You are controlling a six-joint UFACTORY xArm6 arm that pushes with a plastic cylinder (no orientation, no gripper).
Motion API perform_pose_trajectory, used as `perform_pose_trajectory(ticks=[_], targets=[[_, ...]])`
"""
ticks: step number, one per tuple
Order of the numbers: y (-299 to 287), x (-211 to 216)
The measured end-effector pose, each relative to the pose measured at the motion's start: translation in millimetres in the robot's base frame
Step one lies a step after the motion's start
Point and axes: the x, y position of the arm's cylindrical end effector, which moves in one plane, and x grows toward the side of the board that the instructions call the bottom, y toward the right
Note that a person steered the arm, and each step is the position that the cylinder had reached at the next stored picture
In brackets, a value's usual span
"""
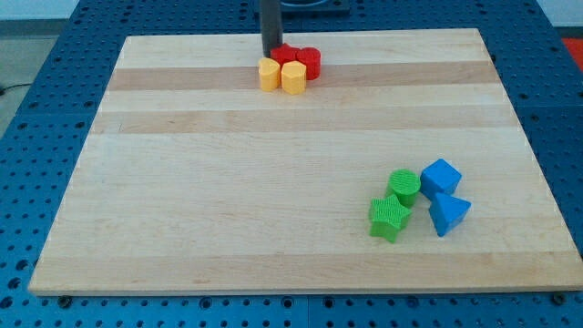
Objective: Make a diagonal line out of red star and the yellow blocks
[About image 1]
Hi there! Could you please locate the wooden board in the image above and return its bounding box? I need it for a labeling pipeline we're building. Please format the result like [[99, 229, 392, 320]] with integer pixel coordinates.
[[28, 28, 582, 296]]

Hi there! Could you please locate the green cylinder block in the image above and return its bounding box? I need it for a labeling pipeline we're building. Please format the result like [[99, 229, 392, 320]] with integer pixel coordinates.
[[385, 169, 421, 208]]

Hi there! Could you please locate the yellow heart block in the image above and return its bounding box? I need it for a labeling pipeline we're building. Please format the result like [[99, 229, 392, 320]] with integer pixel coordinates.
[[258, 57, 281, 92]]

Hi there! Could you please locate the yellow hexagon block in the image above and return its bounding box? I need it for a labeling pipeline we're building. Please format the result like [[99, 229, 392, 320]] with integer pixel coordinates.
[[281, 61, 307, 95]]

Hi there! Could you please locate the blue triangle block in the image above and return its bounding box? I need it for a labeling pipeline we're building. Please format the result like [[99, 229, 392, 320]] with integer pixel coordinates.
[[429, 193, 472, 237]]

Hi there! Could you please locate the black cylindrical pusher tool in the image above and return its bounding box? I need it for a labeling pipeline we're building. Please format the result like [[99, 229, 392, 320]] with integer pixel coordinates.
[[259, 0, 283, 57]]

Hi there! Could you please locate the black cable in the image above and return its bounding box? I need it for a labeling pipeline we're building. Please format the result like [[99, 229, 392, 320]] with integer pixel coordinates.
[[0, 82, 32, 97]]

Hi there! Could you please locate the green star block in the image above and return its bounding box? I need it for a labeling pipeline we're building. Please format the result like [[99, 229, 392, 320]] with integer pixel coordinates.
[[368, 195, 412, 243]]

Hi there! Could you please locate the red star block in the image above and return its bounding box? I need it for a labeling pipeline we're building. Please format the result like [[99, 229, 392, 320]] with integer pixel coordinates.
[[271, 43, 300, 68]]

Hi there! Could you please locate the red cylinder block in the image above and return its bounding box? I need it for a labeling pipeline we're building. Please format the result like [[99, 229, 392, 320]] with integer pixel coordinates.
[[296, 47, 322, 80]]

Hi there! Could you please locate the blue cube block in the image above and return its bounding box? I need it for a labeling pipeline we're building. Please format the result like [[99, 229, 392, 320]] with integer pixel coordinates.
[[420, 159, 463, 200]]

